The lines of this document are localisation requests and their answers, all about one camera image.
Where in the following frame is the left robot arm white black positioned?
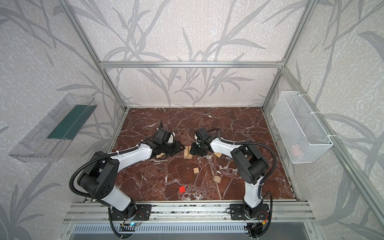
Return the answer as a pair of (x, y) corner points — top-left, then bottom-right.
(69, 128), (185, 215)

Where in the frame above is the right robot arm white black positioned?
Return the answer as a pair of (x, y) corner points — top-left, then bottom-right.
(190, 128), (277, 219)

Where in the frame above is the red cube block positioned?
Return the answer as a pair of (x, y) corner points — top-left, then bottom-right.
(179, 186), (186, 194)

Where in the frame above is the small wood cube right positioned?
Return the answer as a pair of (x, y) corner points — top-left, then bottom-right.
(214, 176), (222, 184)

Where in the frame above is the green circuit board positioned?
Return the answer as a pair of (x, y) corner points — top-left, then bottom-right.
(121, 222), (142, 229)

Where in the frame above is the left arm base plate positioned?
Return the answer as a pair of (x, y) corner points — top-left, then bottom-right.
(111, 204), (152, 221)

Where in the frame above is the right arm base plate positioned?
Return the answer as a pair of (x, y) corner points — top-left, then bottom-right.
(230, 203), (271, 221)

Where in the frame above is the white wire mesh basket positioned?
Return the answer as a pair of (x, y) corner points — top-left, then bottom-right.
(272, 91), (334, 164)

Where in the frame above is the aluminium front rail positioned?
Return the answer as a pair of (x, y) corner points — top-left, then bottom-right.
(63, 200), (316, 224)

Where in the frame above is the clear plastic wall bin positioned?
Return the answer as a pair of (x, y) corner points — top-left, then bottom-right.
(9, 94), (98, 163)

